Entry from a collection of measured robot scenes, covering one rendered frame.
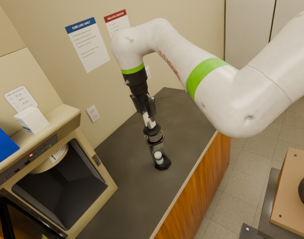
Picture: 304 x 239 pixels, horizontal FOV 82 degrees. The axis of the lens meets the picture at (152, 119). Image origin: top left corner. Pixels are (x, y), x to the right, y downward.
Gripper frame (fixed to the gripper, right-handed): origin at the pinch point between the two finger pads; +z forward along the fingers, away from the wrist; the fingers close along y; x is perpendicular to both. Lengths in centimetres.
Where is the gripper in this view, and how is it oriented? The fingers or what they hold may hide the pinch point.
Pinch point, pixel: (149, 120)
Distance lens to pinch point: 83.3
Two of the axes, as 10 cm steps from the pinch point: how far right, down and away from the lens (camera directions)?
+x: 5.9, -6.0, 5.4
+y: 7.7, 2.3, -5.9
